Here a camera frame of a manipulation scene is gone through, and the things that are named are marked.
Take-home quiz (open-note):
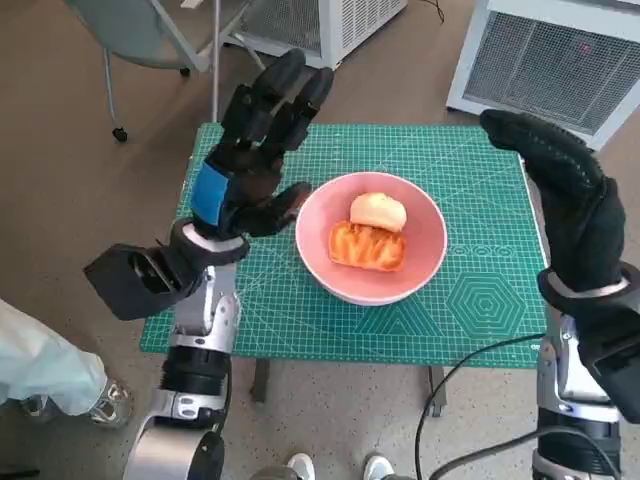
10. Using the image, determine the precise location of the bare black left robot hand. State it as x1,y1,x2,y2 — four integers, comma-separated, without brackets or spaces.
188,48,336,239

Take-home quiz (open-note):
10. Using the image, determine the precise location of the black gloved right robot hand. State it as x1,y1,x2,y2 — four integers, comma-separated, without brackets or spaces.
478,108,629,294

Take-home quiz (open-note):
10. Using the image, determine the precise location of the round toy bread bun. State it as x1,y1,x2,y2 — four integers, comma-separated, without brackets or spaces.
348,192,409,234

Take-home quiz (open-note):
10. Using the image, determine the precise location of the rectangular toy bread loaf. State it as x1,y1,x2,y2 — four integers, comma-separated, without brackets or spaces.
327,219,407,274

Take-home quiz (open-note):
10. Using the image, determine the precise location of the pink bowl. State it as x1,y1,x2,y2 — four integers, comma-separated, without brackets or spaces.
294,172,448,307

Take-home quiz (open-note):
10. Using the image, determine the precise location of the thin grey metal pole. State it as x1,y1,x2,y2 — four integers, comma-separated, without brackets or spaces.
209,0,224,124

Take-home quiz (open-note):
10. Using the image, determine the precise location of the green cutting mat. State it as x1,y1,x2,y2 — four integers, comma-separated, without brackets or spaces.
142,123,551,370

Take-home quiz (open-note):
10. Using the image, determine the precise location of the large white vented cabinet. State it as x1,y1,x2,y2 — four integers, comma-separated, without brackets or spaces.
444,0,640,151

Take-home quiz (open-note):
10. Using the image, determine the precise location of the grey office chair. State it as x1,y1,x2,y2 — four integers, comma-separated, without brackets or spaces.
64,0,276,144

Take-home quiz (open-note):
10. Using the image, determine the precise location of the dark metal table leg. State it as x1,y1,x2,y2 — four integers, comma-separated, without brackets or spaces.
424,367,447,417
249,359,274,404

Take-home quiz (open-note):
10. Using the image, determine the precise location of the person's grey shoe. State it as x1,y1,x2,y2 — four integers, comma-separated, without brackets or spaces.
89,378,135,430
19,397,56,417

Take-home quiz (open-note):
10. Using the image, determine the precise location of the person's leg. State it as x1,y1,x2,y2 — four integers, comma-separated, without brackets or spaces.
0,297,109,416

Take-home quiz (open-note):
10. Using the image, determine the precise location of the white shoe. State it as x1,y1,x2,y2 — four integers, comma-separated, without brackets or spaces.
285,452,316,480
362,453,394,480

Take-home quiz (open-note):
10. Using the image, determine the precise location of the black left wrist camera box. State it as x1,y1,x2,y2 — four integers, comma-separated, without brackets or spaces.
82,243,201,321

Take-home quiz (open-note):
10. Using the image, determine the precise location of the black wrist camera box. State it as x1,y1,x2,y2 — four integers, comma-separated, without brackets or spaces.
589,339,640,421
82,243,201,321

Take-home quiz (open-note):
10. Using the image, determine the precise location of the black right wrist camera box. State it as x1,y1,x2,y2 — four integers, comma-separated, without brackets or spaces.
589,339,640,421

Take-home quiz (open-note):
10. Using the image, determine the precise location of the long black robot cable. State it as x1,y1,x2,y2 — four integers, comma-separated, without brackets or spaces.
415,333,544,480

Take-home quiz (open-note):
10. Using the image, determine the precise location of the looped black robot cable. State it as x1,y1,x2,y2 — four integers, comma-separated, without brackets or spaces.
434,424,621,480

